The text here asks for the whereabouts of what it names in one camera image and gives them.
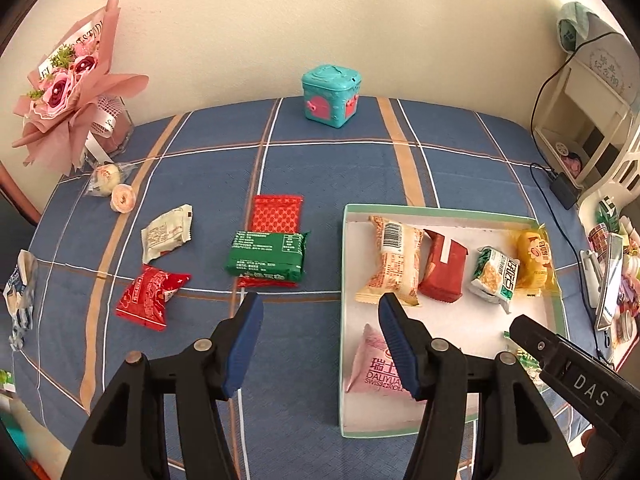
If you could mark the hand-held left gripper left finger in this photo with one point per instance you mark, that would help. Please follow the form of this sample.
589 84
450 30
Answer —
245 340

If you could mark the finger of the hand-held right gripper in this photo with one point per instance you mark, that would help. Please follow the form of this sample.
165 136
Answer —
537 342

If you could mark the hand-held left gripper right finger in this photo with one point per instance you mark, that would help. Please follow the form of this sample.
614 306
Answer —
397 345

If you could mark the green round cookie packet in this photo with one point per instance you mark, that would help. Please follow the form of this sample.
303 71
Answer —
527 360

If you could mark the pink roll cake packet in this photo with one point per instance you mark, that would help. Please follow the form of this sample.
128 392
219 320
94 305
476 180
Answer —
372 365

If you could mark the teal rimmed white tray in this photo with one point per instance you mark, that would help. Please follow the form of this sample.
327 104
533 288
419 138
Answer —
475 340

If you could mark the green white packet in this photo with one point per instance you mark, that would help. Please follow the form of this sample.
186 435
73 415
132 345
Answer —
495 277

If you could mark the yellow cake packet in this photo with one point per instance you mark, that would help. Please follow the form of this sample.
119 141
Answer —
535 260

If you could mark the orange bread packet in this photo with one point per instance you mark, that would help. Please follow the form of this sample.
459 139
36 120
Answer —
395 260

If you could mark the green snack packet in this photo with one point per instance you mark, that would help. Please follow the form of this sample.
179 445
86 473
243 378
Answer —
265 255

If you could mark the dark red snack packet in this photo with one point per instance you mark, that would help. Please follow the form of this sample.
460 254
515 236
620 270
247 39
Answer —
442 270

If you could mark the bright red snack packet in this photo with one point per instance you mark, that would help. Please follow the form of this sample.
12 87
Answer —
150 297

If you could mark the red mesh print packet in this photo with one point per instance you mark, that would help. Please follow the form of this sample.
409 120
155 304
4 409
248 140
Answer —
275 215

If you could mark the cream white snack packet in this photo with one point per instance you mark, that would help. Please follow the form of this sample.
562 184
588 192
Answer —
167 235

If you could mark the small jelly cup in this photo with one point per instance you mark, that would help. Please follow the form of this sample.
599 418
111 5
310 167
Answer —
123 197

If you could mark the clear steamed cake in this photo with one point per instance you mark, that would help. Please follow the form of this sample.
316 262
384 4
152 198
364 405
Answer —
106 178

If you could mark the white plastic device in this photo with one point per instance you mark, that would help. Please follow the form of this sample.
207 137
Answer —
591 280

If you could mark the grey framed mirror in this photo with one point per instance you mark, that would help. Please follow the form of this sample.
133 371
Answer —
611 285

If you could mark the cluster of small trinkets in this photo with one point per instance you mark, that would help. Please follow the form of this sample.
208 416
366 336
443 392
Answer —
631 270

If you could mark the brick print box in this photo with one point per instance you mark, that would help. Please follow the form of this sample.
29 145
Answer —
600 239

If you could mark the black power adapter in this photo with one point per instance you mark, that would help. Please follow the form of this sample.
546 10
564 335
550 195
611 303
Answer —
565 190

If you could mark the blue plaid tablecloth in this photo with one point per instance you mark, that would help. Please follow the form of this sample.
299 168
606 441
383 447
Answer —
310 180

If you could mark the white round tin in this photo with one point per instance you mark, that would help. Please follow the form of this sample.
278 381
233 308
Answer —
562 148

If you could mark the blue white crumpled wrapper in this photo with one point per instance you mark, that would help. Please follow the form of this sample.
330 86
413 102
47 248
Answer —
20 290

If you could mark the white shelf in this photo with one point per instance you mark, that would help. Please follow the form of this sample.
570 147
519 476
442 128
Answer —
565 110

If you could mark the clear pink gift box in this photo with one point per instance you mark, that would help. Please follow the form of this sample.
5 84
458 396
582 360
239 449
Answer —
117 132

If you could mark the teal toy box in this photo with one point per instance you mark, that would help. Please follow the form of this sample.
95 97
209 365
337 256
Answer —
330 95

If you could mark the reddish brown furniture edge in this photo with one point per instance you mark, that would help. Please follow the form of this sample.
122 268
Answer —
20 195

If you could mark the grey printed board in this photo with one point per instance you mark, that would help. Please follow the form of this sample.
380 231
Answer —
607 65

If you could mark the pink flower bouquet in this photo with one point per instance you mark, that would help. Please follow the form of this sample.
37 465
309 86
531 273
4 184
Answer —
65 90

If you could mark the green fabric pouch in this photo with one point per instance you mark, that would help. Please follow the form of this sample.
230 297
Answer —
572 27

